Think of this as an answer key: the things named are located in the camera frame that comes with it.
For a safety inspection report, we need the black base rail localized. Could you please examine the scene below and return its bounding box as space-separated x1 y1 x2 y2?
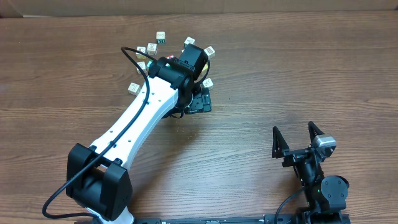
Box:
75 215 351 224

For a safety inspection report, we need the white block green edge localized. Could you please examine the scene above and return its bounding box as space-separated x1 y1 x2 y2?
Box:
201 78 214 90

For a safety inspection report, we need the white block red drawing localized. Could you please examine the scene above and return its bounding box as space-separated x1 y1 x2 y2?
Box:
204 46 216 60

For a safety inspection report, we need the white letter L block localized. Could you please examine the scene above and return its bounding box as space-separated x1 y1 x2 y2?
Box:
127 83 141 96

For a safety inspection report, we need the block with green R side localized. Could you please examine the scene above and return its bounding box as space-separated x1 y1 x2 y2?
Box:
156 31 165 44

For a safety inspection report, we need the green number 4 block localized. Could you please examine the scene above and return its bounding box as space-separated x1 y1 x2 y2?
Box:
146 60 152 69

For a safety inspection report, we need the white letter E block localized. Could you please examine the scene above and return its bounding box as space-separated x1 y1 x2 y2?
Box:
147 43 158 55

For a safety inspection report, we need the white letter J block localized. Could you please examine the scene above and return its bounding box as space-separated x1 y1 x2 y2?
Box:
136 61 147 74

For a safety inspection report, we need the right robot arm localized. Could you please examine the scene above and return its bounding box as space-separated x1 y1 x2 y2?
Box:
268 121 350 223

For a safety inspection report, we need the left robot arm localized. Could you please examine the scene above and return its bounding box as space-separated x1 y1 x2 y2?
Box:
66 44 211 223

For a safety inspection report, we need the acorn picture block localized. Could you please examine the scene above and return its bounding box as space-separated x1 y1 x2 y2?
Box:
136 46 146 59

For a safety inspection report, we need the white block top right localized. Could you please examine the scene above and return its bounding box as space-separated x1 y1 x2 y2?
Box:
183 37 195 48

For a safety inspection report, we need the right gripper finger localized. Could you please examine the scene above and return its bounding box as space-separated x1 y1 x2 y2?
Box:
308 121 324 142
272 126 290 159

